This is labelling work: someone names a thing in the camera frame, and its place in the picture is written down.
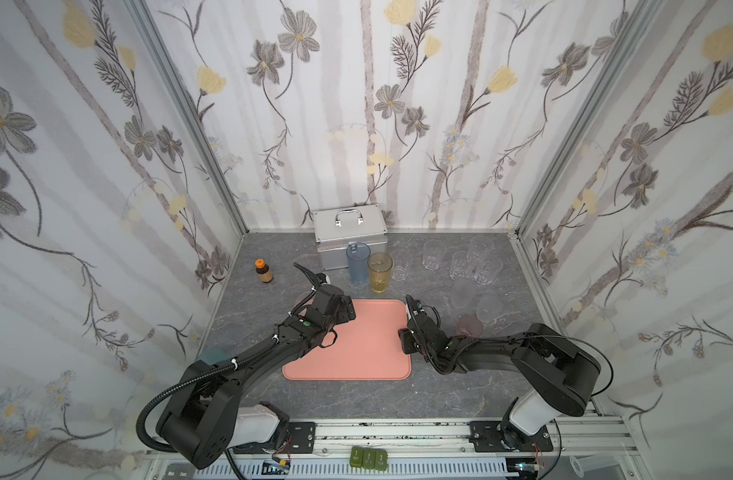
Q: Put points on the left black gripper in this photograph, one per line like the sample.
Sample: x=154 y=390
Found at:
x=316 y=289

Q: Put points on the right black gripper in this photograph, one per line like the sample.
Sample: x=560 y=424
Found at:
x=417 y=318

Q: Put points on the clear glass two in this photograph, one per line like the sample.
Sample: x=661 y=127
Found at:
x=402 y=260

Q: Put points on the clear glass three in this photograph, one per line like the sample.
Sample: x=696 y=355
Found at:
x=434 y=252

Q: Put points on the clear glass four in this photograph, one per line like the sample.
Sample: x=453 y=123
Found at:
x=461 y=266

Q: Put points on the clear glass six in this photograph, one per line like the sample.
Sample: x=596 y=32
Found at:
x=488 y=270

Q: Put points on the clear glass five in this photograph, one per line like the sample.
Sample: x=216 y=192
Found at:
x=479 y=248

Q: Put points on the clear glass one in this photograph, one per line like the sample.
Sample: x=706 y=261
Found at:
x=302 y=303

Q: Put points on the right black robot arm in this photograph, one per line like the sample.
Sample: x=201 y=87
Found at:
x=562 y=373

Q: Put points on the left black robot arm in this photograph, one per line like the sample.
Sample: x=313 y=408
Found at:
x=197 y=418

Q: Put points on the pink plastic tray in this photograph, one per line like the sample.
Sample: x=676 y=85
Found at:
x=366 y=349

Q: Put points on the brown bottle orange cap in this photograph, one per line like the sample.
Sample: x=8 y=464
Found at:
x=263 y=271

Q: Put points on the blue plastic tumbler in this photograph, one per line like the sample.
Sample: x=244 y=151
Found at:
x=358 y=255

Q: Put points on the frosted white cup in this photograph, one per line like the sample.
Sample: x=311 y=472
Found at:
x=490 y=308
x=464 y=290

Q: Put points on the yellow plastic tumbler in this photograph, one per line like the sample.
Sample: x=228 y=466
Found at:
x=380 y=267

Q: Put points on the silver aluminium case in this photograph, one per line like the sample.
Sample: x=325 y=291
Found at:
x=336 y=229

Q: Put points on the pink plastic cup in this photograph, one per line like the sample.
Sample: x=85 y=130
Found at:
x=469 y=325

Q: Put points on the green terminal block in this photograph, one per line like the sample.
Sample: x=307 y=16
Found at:
x=369 y=459

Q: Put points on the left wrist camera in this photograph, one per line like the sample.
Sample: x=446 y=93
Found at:
x=321 y=279

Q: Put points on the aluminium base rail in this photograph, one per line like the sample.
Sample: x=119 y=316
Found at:
x=593 y=447

